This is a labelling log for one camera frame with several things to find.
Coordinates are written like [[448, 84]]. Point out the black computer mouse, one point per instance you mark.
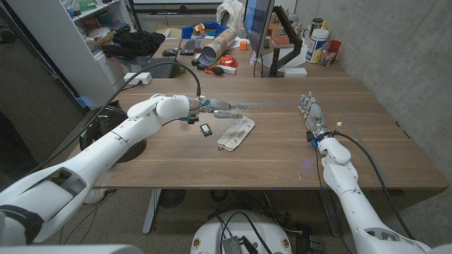
[[169, 52]]

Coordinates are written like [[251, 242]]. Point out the white shelf unit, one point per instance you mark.
[[63, 46]]

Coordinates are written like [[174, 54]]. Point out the white wipes canister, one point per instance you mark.
[[316, 46]]

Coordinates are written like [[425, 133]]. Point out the white patterned pen bag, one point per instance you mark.
[[236, 135]]

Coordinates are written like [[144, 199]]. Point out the grey table leg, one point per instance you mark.
[[151, 211], [330, 218]]

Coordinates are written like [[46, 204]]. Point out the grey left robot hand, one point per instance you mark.
[[219, 106]]

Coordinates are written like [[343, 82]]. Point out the long white box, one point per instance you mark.
[[227, 69]]

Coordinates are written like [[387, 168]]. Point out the red cup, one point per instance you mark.
[[335, 45]]

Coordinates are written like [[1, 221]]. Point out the black USB stick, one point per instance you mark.
[[206, 129]]

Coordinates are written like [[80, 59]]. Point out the black cloth garment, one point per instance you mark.
[[137, 44]]

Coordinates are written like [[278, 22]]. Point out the black framed whiteboard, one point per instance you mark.
[[169, 7]]

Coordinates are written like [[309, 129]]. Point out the clear glass jar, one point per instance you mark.
[[327, 57]]

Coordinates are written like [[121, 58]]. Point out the black lidded bottle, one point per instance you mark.
[[316, 24]]

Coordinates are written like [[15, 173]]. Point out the white cloth garment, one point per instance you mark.
[[229, 14]]

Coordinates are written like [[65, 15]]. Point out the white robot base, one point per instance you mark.
[[208, 234]]

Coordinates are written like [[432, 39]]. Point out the silver box on base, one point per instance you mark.
[[232, 246]]

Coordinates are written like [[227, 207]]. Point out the black keyboard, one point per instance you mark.
[[160, 70], [189, 46]]

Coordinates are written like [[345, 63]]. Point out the black computer monitor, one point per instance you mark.
[[256, 21]]

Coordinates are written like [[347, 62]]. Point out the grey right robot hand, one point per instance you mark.
[[314, 118]]

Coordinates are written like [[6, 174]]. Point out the rolled printed poster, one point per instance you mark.
[[219, 46]]

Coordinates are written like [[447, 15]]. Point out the blue plastic bin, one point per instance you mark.
[[215, 26]]

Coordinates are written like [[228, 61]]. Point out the white power strip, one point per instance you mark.
[[137, 79]]

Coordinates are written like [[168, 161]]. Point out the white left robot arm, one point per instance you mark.
[[102, 151]]

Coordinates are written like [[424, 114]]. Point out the orange cube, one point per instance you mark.
[[243, 45]]

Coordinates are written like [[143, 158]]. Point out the green ball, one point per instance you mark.
[[181, 69]]

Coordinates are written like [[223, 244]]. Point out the flat white box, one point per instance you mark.
[[295, 72]]

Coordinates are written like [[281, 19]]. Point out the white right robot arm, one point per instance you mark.
[[353, 197]]

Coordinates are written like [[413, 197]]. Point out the round black floor fan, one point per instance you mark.
[[172, 197]]

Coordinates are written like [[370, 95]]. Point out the red book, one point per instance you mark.
[[281, 41]]

